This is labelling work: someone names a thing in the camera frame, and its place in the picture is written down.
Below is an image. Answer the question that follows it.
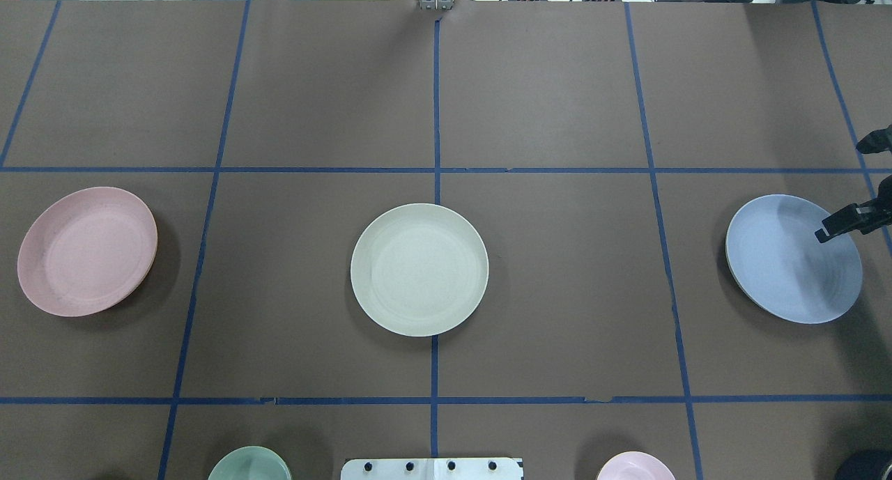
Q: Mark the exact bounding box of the light blue plate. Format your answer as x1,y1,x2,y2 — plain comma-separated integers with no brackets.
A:
724,194,863,325

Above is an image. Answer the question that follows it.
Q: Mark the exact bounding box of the pink plate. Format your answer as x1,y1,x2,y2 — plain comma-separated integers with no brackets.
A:
17,187,159,318

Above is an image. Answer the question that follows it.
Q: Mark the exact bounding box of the pink bowl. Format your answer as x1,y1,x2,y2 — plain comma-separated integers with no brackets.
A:
596,451,675,480

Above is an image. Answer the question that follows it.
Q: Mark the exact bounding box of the cream white plate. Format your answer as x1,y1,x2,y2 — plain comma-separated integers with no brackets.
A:
348,203,490,337

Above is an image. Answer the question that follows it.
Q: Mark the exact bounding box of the green bowl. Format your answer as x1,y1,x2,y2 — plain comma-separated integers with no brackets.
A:
207,446,293,479

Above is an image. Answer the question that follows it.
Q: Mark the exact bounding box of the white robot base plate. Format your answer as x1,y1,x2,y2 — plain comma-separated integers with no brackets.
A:
340,457,525,479

